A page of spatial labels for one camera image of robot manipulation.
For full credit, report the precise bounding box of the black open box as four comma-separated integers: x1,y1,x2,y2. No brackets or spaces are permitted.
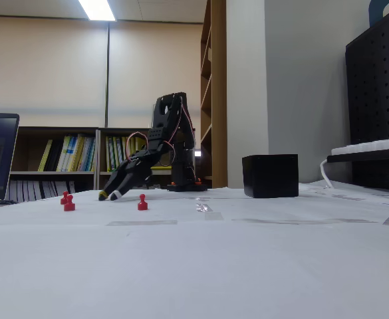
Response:
241,154,299,199

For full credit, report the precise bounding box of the yellow green binder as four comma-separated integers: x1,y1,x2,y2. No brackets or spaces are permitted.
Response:
105,136,114,173
112,136,122,173

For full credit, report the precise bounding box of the white blue binder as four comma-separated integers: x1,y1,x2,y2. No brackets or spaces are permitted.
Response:
79,136,96,172

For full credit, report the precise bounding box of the white blue book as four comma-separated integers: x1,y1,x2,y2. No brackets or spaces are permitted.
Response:
56,135,72,172

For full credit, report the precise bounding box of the black book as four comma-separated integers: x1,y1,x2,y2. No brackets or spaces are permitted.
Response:
44,139,65,172

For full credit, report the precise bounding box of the thin yellow book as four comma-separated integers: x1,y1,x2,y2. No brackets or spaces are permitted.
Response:
37,139,54,172

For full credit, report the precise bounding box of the tall wooden bookshelf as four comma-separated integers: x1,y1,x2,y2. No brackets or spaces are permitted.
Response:
199,0,228,189

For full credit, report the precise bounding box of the beige roller blind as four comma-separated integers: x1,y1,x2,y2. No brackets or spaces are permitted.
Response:
108,20,204,119
0,15,108,119

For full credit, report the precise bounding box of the dark vertical pole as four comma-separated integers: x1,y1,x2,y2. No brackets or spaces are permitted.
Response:
104,21,111,129

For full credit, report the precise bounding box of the white paper table cover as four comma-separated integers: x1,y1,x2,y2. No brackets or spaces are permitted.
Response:
0,187,389,319

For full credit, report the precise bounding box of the ceiling light panel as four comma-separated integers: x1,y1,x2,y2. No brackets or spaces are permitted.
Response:
77,0,117,22

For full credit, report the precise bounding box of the black pegboard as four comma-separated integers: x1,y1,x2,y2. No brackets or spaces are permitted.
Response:
344,3,389,193

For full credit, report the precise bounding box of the white power cable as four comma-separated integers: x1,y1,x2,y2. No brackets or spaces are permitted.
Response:
319,158,335,189

